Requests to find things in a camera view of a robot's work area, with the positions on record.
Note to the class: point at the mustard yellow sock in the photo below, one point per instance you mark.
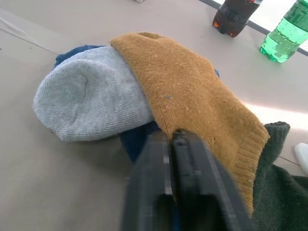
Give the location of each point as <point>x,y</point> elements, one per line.
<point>187,91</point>

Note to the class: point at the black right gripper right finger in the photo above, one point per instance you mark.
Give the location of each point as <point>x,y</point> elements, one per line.
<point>204,183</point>

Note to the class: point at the dark blue sock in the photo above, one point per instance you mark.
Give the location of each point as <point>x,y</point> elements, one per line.
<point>134,142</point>

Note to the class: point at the dark cola plastic bottle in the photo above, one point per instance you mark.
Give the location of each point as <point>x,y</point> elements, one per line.
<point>234,15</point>

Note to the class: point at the dark green sock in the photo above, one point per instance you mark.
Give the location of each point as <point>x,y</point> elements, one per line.
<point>276,192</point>

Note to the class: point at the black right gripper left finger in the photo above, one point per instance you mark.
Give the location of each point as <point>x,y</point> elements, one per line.
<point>146,183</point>

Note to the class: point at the green plastic bottle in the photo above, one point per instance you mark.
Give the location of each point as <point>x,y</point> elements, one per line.
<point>286,33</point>

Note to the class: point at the white plastic object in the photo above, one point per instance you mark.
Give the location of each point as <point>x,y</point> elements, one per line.
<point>302,154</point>

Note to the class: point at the light grey sock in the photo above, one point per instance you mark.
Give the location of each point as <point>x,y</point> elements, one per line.
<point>96,96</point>

